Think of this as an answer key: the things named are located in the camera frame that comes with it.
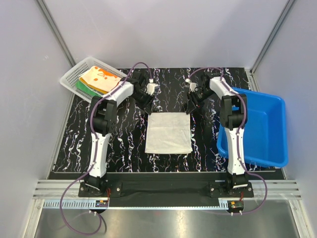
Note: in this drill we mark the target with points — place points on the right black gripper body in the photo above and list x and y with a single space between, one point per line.
198 96

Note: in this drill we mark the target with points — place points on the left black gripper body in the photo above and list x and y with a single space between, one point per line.
142 98

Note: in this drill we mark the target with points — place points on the grey white towel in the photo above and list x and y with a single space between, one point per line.
168 133

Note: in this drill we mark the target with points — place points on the orange floral towel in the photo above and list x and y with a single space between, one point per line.
99 79

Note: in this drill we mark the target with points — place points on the green microfiber towel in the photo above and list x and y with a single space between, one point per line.
81 86

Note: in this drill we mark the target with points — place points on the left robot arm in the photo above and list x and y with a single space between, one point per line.
102 122

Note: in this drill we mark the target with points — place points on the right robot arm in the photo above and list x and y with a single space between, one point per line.
233 118

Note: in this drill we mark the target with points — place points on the white perforated plastic basket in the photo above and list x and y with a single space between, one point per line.
70 79

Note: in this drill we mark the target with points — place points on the blue plastic bin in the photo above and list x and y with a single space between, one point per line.
265 133

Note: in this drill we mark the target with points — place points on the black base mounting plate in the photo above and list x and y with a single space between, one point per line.
165 190

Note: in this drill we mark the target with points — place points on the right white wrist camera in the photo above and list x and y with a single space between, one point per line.
191 85

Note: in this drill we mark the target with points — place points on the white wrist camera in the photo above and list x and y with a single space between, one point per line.
151 87
191 85

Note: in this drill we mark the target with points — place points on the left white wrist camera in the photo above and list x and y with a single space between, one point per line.
151 87

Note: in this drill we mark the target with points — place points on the aluminium frame rail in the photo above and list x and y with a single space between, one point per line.
55 194

